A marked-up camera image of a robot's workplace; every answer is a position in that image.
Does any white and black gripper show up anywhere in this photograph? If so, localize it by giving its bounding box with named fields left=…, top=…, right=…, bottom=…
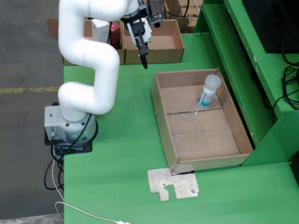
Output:
left=127, top=18, right=153, bottom=70

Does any red carton box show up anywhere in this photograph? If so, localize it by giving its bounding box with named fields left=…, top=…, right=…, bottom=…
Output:
left=109, top=22, right=121, bottom=50

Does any white carton box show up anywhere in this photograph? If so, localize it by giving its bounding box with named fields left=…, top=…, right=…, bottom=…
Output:
left=91, top=19, right=110, bottom=44

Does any printed brown cardboard box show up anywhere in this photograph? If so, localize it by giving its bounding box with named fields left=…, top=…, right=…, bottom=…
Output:
left=163, top=0, right=204, bottom=32

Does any shallow cardboard tray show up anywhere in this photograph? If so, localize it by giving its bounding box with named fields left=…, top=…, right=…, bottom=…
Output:
left=150, top=68, right=254, bottom=173

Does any scribbled flat cardboard piece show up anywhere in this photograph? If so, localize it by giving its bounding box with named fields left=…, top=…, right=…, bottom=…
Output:
left=147, top=168, right=200, bottom=202

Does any white bottle with teal label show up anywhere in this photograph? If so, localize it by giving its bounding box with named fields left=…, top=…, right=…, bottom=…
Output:
left=197, top=74, right=222, bottom=110

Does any green metal shelf unit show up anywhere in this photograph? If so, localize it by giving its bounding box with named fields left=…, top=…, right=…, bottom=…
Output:
left=195, top=0, right=299, bottom=168

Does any black monitor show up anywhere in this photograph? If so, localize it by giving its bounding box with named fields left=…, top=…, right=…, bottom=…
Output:
left=242, top=0, right=299, bottom=54

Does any black camera cable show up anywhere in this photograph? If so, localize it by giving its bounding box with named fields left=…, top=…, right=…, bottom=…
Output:
left=146, top=0, right=190, bottom=19

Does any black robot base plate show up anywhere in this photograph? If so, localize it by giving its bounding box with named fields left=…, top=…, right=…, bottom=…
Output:
left=44, top=130, right=93, bottom=155

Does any tangle of black cables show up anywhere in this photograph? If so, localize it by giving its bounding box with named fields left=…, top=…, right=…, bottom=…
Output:
left=272, top=35, right=299, bottom=117

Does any white cable with plug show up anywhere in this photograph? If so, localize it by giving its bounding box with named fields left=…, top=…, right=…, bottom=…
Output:
left=51, top=149, right=133, bottom=224

